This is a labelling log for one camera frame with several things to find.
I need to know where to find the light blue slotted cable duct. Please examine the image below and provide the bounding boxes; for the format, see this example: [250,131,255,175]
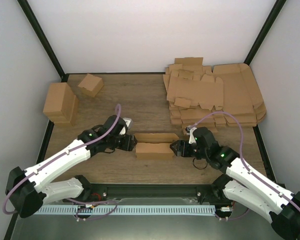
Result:
[35,205,216,217]

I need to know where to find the left black frame post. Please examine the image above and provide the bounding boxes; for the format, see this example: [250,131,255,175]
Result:
[17,0,66,79]

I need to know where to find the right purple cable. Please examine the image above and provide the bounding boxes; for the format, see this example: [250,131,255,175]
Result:
[187,111,300,236]

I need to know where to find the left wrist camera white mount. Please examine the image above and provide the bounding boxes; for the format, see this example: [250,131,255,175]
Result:
[120,117,133,135]

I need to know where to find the large flat cardboard blanks stack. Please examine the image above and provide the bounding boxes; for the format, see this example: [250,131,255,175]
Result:
[211,62,267,127]

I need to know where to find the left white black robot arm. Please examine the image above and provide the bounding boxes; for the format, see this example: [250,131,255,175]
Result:
[5,115,138,218]

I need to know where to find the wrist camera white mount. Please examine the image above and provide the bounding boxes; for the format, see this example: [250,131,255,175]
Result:
[185,125,197,144]
[120,117,133,135]

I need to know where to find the stack of flat cardboard blanks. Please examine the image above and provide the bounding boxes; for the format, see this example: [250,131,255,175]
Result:
[162,57,227,133]

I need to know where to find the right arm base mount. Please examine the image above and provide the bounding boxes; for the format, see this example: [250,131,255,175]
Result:
[195,184,233,205]

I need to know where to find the small folded cardboard box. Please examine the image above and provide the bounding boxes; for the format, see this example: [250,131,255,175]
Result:
[78,73,104,98]

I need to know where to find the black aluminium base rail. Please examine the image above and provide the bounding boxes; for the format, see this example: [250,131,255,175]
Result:
[99,184,202,200]

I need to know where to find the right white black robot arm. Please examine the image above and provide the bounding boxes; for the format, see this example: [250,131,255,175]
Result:
[170,127,300,240]

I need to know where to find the right black frame post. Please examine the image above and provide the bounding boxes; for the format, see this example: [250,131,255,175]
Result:
[244,0,287,65]

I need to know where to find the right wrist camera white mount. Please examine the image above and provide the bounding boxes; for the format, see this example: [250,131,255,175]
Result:
[185,125,197,144]

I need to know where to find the black frame post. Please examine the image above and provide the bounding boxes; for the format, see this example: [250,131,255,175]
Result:
[17,0,66,79]
[244,0,287,65]

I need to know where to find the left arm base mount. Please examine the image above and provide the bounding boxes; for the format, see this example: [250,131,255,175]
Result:
[61,184,108,203]

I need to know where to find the large folded cardboard box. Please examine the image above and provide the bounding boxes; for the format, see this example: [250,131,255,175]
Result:
[43,82,79,127]

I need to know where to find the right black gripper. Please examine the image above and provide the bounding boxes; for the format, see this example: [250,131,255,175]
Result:
[170,140,209,159]

